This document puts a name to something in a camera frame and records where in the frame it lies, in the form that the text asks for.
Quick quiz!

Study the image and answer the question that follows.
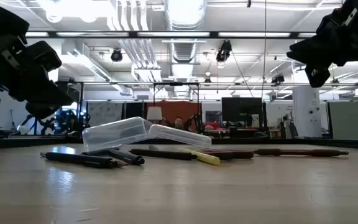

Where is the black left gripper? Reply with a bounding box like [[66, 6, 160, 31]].
[[0, 2, 74, 119]]

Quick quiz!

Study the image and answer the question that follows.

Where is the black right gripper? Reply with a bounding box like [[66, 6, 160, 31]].
[[286, 0, 358, 88]]

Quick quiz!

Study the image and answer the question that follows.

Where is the black pen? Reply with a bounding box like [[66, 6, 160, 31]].
[[40, 151, 129, 169], [129, 148, 198, 161], [82, 147, 146, 166]]

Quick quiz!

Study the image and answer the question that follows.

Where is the clear plastic supply box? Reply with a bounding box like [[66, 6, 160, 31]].
[[81, 116, 213, 152]]

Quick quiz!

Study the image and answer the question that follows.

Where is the brown pen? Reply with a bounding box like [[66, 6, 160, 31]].
[[253, 148, 349, 157]]

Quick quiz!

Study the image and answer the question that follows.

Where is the translucent purple pen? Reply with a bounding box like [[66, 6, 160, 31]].
[[202, 149, 255, 161]]

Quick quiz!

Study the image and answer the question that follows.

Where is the yellow pen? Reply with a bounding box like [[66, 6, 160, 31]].
[[178, 147, 221, 166]]

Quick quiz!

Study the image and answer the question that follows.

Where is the black ceiling spotlight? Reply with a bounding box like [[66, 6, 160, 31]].
[[215, 40, 232, 63], [110, 48, 124, 63], [271, 73, 285, 85]]

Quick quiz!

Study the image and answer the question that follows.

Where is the white round pillar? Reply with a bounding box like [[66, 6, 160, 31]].
[[292, 85, 323, 139]]

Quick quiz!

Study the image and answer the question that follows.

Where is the grey whiteboard panel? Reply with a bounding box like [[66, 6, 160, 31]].
[[87, 101, 124, 127]]

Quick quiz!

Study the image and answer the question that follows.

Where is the grey partition panel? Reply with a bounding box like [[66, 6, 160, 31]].
[[327, 101, 358, 140]]

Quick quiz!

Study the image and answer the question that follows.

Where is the dark monitor screen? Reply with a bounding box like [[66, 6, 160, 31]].
[[221, 97, 264, 128]]

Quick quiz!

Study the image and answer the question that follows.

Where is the white shade floor lamp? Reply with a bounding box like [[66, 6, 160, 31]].
[[146, 106, 163, 124]]

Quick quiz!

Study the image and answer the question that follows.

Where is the person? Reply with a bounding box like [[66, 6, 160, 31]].
[[172, 116, 186, 130]]

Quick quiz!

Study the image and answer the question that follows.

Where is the orange partition panel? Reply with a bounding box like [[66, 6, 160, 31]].
[[146, 101, 202, 131]]

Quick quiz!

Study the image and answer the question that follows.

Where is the thin hanging cable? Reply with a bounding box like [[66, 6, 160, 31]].
[[261, 0, 267, 99]]

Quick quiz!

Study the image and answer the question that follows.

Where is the black ceiling light rail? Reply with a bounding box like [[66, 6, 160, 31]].
[[23, 30, 319, 40]]

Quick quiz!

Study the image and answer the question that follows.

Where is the silver ceiling duct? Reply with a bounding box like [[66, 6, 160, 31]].
[[163, 0, 208, 65]]

